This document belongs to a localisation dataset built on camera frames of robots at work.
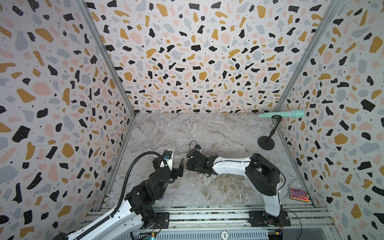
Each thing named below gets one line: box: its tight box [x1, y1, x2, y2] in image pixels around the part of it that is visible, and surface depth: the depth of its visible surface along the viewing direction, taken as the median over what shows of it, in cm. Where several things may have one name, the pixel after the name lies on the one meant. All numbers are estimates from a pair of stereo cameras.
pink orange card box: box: [289, 187, 309, 202], surface depth 83 cm
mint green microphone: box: [258, 109, 305, 118], surface depth 81 cm
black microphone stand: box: [257, 115, 283, 151], surface depth 105 cm
